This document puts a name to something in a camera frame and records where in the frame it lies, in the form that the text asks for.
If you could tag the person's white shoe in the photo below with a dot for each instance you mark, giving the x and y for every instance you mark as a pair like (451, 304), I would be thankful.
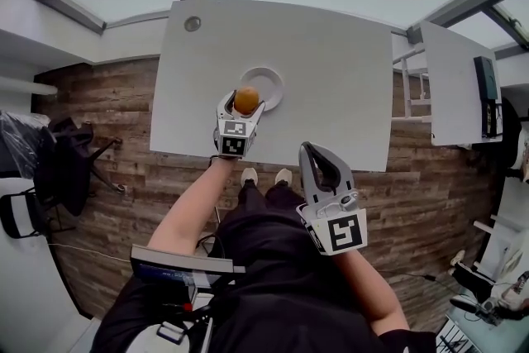
(284, 176)
(249, 175)

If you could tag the black box on side table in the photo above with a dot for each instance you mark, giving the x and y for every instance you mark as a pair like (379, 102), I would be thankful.
(485, 78)

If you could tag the person's white right shoe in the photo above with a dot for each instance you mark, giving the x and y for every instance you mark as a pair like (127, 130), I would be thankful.
(284, 176)

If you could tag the person's white left shoe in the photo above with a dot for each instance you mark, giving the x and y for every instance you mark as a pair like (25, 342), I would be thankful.
(249, 175)

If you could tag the white metal frame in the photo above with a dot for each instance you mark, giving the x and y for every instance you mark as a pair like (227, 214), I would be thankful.
(407, 95)

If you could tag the person's left forearm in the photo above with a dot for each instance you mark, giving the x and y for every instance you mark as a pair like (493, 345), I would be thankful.
(194, 211)

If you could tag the black and white folding chair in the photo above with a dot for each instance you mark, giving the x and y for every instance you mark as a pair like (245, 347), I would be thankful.
(16, 215)

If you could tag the person's black clothing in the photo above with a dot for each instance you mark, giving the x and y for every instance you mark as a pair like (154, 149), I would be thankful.
(281, 285)

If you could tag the black chest-mounted device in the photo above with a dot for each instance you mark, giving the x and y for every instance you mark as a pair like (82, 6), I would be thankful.
(177, 262)

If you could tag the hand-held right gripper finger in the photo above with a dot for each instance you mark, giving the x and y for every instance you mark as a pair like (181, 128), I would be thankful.
(308, 177)
(345, 177)

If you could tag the white round plate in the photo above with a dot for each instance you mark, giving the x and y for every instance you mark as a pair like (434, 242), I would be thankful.
(268, 82)

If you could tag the round grey table grommet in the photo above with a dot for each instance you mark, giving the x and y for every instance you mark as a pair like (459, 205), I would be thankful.
(192, 24)

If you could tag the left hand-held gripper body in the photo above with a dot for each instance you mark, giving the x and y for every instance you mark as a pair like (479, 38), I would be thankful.
(233, 144)

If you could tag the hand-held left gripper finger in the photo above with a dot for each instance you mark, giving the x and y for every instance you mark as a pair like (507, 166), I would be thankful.
(222, 109)
(259, 113)

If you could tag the large white table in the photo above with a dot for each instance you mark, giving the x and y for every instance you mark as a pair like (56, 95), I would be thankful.
(330, 95)

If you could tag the orange fruit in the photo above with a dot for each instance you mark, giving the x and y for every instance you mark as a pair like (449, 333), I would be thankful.
(246, 99)

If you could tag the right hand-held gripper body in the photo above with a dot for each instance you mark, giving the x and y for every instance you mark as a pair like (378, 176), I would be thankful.
(343, 233)

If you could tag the person's right forearm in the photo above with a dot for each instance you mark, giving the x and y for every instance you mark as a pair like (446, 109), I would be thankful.
(372, 289)

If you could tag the small white side table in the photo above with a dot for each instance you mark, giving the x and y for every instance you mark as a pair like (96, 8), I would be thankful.
(450, 95)

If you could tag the black office chair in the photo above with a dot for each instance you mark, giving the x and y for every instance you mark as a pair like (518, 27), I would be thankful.
(62, 173)

